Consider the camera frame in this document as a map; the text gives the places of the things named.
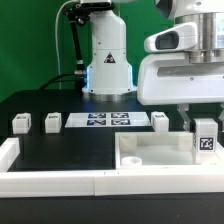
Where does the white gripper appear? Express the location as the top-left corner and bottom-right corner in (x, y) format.
(137, 22), (224, 132)

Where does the white square tabletop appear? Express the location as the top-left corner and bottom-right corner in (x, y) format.
(115, 132), (224, 169)

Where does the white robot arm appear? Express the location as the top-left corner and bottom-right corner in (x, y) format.
(83, 0), (224, 117)

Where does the white U-shaped obstacle fence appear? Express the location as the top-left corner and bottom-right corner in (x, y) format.
(0, 138), (224, 198)

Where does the white marker tag sheet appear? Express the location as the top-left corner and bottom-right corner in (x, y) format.
(65, 112), (150, 128)

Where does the black camera on mount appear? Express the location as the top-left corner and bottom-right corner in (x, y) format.
(80, 0), (112, 9)

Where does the white cable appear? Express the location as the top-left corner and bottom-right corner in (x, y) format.
(54, 0), (79, 90)

